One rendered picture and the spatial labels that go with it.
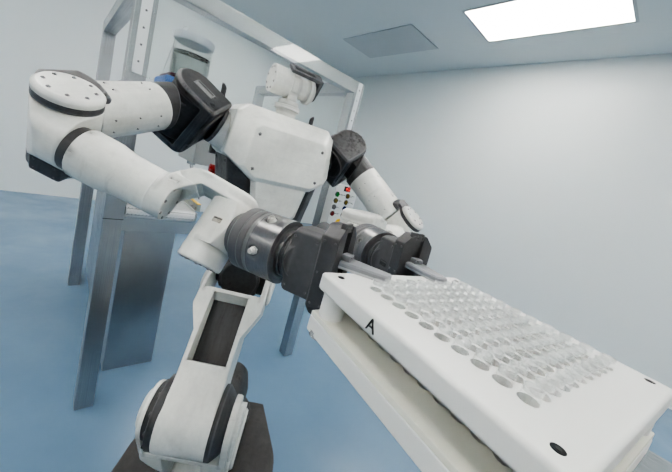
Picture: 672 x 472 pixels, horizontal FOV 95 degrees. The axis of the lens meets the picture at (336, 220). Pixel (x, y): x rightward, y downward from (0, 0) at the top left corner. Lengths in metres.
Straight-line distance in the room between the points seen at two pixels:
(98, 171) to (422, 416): 0.46
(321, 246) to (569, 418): 0.25
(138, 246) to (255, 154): 1.00
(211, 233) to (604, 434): 0.42
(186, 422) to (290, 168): 0.56
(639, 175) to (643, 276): 0.90
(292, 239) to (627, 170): 3.72
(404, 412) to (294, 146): 0.61
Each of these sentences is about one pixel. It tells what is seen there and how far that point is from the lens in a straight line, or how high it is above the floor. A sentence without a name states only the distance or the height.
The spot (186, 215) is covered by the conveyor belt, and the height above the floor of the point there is 0.80.
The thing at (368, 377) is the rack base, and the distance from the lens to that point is 0.29.
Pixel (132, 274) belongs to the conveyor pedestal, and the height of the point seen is 0.47.
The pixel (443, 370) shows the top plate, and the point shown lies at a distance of 0.24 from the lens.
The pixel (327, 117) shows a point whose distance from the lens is 1.63.
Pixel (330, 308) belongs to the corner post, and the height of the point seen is 1.01.
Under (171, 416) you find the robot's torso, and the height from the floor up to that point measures 0.61.
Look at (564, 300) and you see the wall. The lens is 3.94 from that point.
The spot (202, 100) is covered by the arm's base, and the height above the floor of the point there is 1.21.
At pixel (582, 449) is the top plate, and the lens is 0.25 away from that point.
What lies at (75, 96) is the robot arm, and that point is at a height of 1.15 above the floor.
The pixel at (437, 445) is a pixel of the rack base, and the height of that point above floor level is 0.99.
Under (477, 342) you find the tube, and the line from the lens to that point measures 0.29.
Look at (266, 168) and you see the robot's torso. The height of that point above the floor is 1.11.
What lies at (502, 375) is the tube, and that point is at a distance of 0.26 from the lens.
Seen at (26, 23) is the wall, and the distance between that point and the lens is 4.88.
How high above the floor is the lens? 1.15
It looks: 9 degrees down
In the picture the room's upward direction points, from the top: 15 degrees clockwise
